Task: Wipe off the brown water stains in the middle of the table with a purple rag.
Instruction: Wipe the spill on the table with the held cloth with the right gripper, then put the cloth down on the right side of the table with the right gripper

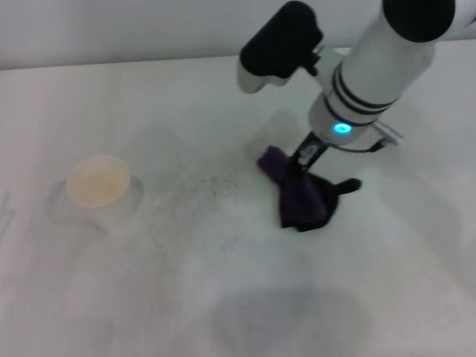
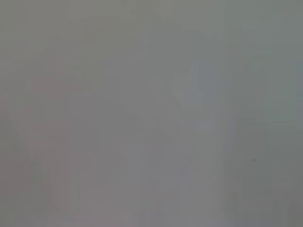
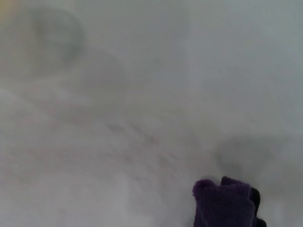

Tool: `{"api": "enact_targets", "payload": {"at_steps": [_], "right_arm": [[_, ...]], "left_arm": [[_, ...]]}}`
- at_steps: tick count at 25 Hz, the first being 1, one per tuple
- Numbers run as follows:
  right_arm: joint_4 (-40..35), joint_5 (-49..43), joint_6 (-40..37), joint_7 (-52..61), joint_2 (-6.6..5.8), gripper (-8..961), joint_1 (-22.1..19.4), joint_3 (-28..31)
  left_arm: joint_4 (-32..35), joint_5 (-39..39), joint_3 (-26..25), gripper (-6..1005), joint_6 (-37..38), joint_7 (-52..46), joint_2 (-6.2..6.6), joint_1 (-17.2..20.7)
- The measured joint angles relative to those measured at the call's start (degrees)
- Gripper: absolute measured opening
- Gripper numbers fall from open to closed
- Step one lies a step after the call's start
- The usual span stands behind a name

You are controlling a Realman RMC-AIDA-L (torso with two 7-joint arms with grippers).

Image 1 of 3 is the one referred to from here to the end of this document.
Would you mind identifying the purple rag with black loop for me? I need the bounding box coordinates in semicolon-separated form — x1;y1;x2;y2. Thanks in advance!
256;145;362;234

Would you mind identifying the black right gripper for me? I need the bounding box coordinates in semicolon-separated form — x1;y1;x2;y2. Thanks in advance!
289;132;330;180

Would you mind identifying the white paper cup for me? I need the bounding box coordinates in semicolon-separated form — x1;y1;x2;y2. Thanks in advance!
66;155;144;234

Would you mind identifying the black white wrist camera housing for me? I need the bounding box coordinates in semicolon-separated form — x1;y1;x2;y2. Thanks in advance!
237;0;325;94

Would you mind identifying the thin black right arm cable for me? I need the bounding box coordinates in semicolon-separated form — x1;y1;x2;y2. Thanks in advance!
333;140;388;154

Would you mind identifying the silver cable connector plug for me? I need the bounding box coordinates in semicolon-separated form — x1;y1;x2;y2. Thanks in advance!
373;121;405;147

